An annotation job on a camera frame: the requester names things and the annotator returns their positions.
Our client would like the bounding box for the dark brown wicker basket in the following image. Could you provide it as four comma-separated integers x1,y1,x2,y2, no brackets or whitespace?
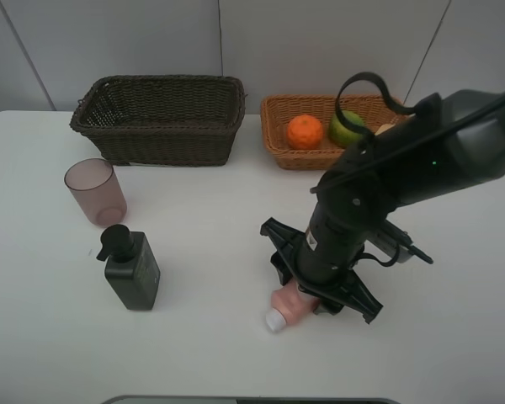
70,75,246,167

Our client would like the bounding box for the pink lotion bottle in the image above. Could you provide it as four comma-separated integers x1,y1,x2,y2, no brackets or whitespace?
265,279,320,333

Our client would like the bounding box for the translucent pink plastic cup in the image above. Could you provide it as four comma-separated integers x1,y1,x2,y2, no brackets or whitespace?
64,158,127,228

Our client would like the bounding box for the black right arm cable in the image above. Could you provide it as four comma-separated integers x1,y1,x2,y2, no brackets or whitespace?
310,71,505,194

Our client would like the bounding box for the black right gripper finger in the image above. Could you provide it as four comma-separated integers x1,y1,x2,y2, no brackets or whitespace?
270,252,294,286
313,297,344,316

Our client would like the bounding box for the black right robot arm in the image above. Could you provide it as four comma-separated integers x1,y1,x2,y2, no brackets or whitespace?
260,90,505,322

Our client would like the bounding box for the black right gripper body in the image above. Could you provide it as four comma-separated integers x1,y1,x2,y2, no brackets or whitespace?
260,204,383,323

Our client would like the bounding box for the orange mandarin fruit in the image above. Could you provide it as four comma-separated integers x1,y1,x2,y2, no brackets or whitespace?
286,114,324,150

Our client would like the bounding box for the red-yellow peach fruit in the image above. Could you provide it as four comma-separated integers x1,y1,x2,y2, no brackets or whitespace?
375,124,394,135

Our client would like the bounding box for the green mango fruit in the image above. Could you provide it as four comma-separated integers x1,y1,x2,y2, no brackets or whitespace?
327,110,365,148

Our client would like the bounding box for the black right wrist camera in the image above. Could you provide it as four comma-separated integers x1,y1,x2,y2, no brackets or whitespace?
367,220,433,266

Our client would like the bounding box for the light orange wicker basket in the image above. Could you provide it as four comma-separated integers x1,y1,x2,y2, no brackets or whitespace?
260,94,406,170

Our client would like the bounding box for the black pump dispenser bottle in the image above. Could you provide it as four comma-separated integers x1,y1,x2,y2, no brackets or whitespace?
96,225,161,311

